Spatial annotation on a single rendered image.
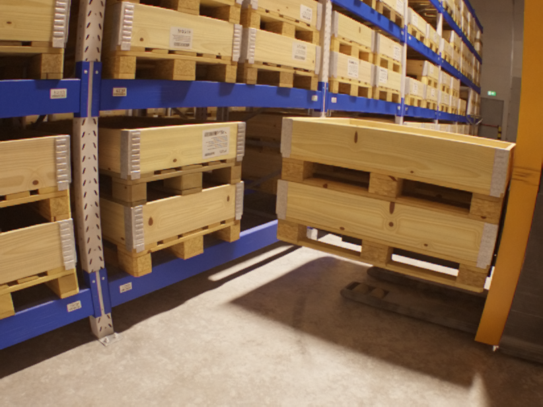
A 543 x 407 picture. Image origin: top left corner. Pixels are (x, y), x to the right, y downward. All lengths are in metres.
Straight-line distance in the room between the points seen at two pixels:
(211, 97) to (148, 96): 0.41
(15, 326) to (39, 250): 0.34
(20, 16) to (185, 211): 1.23
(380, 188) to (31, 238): 1.58
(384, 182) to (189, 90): 1.04
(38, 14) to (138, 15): 0.46
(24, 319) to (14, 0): 1.23
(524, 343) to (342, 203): 1.19
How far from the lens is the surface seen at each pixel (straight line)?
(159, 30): 1.89
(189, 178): 2.04
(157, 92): 1.90
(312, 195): 2.17
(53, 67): 1.63
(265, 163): 3.59
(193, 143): 2.03
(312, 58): 2.91
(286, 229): 2.30
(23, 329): 1.79
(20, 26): 1.60
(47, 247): 1.70
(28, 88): 1.59
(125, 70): 1.77
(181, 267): 2.19
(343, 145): 2.06
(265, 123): 3.57
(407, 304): 2.30
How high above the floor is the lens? 1.10
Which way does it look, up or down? 14 degrees down
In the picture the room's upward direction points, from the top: 3 degrees clockwise
